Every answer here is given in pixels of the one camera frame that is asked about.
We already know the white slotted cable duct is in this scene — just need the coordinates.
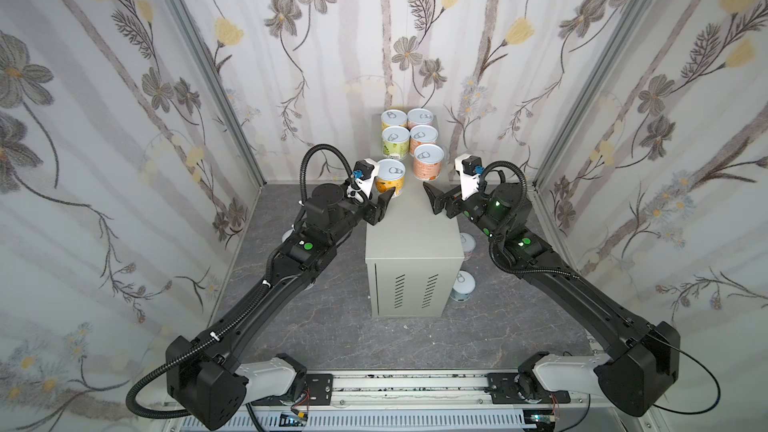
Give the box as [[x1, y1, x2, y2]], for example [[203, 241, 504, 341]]
[[178, 410, 538, 432]]

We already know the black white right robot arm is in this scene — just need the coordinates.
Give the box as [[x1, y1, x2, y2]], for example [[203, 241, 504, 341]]
[[423, 183, 680, 417]]

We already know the orange label can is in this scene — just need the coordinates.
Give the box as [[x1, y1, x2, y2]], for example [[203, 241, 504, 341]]
[[374, 158, 406, 197]]

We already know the white can beside cabinet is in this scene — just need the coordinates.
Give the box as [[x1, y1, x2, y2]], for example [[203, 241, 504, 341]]
[[460, 232, 477, 261]]

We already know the grey metal cabinet box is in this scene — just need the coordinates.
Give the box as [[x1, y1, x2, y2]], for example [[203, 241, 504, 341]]
[[364, 113, 467, 318]]

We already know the yellow label can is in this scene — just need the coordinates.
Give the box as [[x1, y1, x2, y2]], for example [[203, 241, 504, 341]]
[[380, 109, 408, 130]]

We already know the pink label can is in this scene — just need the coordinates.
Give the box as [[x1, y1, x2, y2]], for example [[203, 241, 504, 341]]
[[407, 108, 434, 130]]

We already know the brown label can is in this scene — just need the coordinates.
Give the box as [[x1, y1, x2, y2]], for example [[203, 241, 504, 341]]
[[409, 125, 439, 156]]

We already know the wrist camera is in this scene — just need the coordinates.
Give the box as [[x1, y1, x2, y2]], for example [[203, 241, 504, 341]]
[[347, 158, 379, 203], [454, 153, 484, 200]]

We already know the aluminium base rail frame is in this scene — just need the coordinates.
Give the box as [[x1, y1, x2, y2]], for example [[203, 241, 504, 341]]
[[161, 368, 667, 432]]

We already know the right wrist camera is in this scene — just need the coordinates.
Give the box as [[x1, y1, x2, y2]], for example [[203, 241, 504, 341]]
[[454, 153, 484, 200]]

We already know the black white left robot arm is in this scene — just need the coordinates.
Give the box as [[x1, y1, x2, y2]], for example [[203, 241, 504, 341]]
[[166, 183, 394, 430]]

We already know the black corrugated left cable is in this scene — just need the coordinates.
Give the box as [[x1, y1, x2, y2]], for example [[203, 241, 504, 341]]
[[124, 287, 265, 420]]

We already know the light blue can right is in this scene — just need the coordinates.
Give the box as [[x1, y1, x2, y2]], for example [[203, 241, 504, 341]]
[[450, 270, 476, 302]]

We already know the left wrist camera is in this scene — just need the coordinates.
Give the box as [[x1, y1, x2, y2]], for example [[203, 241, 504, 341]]
[[347, 158, 379, 203]]

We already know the green label can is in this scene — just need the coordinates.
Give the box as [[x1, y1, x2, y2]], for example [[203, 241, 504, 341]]
[[281, 229, 295, 242], [381, 126, 410, 160]]

